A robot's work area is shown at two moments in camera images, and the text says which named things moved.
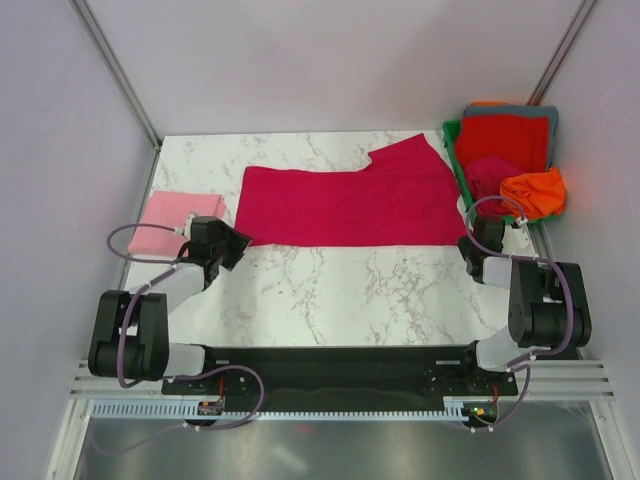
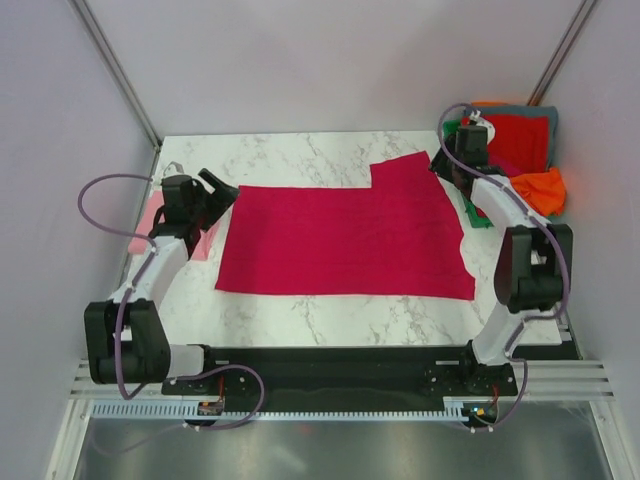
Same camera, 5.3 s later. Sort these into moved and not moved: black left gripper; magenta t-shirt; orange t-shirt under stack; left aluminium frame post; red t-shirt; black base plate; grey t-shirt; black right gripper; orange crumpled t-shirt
Moved: magenta t-shirt; black right gripper; black left gripper
Not moved: orange t-shirt under stack; red t-shirt; left aluminium frame post; grey t-shirt; orange crumpled t-shirt; black base plate
